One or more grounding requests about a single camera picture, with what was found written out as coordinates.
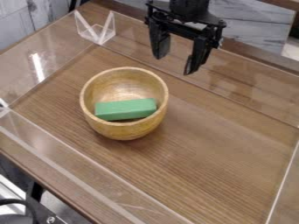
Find brown wooden bowl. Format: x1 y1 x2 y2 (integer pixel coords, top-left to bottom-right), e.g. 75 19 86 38
78 66 169 140

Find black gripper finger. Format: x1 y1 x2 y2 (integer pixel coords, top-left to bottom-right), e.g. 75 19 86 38
182 37 210 75
148 19 170 60

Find clear acrylic tray walls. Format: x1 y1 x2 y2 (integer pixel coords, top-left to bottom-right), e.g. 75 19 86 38
0 4 299 224

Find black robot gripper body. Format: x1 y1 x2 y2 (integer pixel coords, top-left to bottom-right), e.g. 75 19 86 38
144 0 226 48

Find black table leg frame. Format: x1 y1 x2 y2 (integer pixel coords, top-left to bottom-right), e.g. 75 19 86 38
25 182 66 224

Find black cable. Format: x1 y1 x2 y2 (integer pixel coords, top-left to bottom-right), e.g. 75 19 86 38
0 199 35 224

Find clear acrylic corner bracket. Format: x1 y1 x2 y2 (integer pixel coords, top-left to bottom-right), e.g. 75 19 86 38
73 10 115 46

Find green rectangular block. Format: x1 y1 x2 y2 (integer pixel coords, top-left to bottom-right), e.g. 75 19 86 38
94 98 156 121

